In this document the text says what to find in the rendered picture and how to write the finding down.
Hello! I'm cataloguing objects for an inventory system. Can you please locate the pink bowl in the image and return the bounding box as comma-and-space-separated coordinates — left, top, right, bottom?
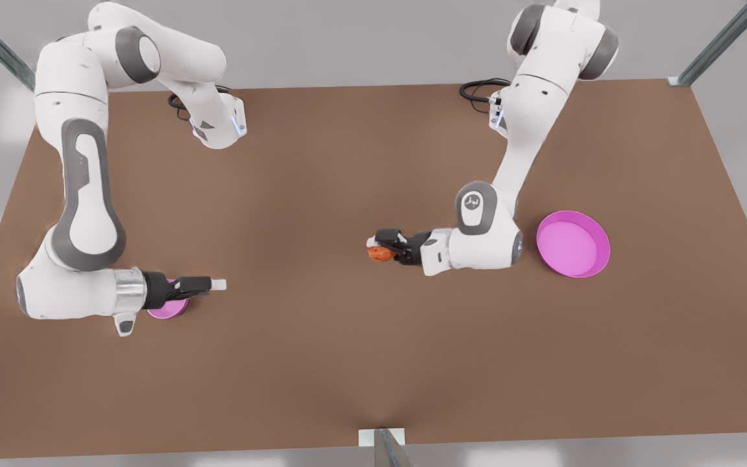
147, 280, 189, 320

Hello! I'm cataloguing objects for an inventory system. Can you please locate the pink plate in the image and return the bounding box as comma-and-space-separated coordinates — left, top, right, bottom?
536, 210, 611, 279

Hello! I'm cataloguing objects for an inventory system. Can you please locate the black cable loop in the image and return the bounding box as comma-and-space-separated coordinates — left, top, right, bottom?
459, 78, 512, 114
167, 85, 232, 122

